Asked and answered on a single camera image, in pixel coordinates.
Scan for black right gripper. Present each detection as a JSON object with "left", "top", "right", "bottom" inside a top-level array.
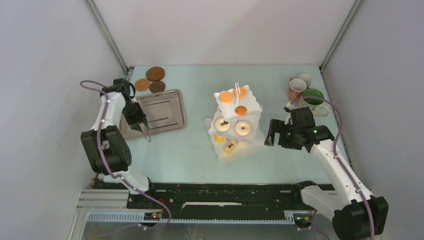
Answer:
[{"left": 264, "top": 118, "right": 302, "bottom": 150}]

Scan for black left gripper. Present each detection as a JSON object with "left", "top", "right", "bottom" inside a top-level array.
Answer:
[{"left": 121, "top": 101, "right": 148, "bottom": 133}]

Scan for white frosted donut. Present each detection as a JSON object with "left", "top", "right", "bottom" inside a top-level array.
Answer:
[{"left": 234, "top": 120, "right": 252, "bottom": 137}]

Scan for white three-tier cake stand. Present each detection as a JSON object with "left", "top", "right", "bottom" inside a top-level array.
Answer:
[{"left": 204, "top": 83, "right": 267, "bottom": 163}]

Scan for yellow cake with berries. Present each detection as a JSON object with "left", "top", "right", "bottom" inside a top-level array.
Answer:
[{"left": 223, "top": 139, "right": 238, "bottom": 155}]

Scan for small orange round cookie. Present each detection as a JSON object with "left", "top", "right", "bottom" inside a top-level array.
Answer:
[{"left": 233, "top": 86, "right": 247, "bottom": 99}]

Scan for white chocolate-hole donut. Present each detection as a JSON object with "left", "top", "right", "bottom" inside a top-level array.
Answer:
[{"left": 213, "top": 117, "right": 231, "bottom": 133}]

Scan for yellow swirl roll cake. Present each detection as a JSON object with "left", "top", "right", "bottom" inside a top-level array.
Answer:
[{"left": 215, "top": 135, "right": 226, "bottom": 143}]

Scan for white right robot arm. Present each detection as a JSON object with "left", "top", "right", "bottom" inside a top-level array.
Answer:
[{"left": 264, "top": 107, "right": 389, "bottom": 240}]

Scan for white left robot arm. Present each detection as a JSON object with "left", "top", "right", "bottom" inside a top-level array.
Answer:
[{"left": 80, "top": 78, "right": 158, "bottom": 208}]

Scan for light brown round coaster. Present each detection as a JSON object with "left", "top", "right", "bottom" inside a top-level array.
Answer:
[{"left": 134, "top": 78, "right": 151, "bottom": 92}]

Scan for metal serving tray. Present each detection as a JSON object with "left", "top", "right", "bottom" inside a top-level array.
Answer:
[{"left": 119, "top": 89, "right": 188, "bottom": 140}]

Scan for darkest brown round coaster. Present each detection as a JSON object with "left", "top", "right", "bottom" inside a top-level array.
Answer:
[{"left": 149, "top": 80, "right": 166, "bottom": 93}]

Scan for dark brown round coaster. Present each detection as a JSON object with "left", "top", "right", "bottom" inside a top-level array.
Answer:
[{"left": 146, "top": 66, "right": 166, "bottom": 82}]

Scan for pink mug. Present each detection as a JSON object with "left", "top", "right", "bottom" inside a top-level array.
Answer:
[{"left": 287, "top": 78, "right": 307, "bottom": 102}]

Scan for green-inside floral mug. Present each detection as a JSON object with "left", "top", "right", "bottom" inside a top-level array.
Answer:
[{"left": 296, "top": 88, "right": 330, "bottom": 117}]

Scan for small white cup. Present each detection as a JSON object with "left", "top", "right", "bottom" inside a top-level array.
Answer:
[{"left": 298, "top": 73, "right": 313, "bottom": 88}]

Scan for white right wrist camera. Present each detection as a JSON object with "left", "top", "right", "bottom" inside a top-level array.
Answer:
[{"left": 284, "top": 102, "right": 296, "bottom": 125}]

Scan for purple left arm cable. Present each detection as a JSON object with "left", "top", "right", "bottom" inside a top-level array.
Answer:
[{"left": 79, "top": 80, "right": 172, "bottom": 231}]

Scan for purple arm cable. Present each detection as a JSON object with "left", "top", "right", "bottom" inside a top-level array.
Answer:
[
  {"left": 291, "top": 95, "right": 376, "bottom": 240},
  {"left": 79, "top": 80, "right": 172, "bottom": 231}
]

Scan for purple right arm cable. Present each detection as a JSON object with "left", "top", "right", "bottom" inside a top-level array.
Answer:
[{"left": 291, "top": 95, "right": 376, "bottom": 240}]

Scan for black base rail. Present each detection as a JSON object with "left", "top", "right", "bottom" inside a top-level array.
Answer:
[{"left": 126, "top": 183, "right": 312, "bottom": 221}]

